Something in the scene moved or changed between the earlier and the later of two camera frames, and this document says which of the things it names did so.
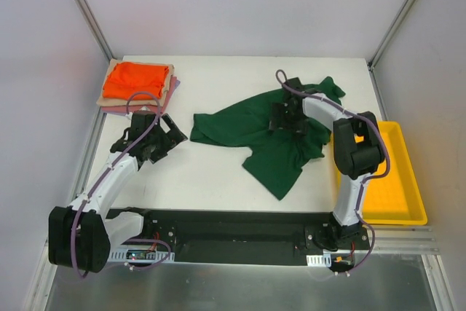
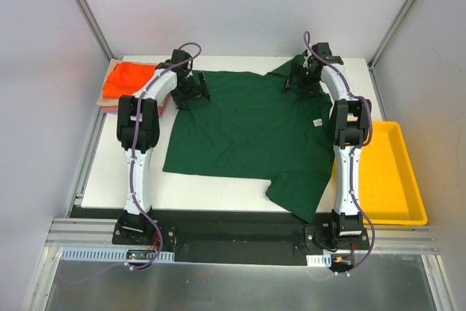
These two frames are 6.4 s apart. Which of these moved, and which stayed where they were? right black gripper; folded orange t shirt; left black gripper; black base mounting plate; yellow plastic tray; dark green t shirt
Moved: dark green t shirt; left black gripper; right black gripper
Stayed: folded orange t shirt; black base mounting plate; yellow plastic tray
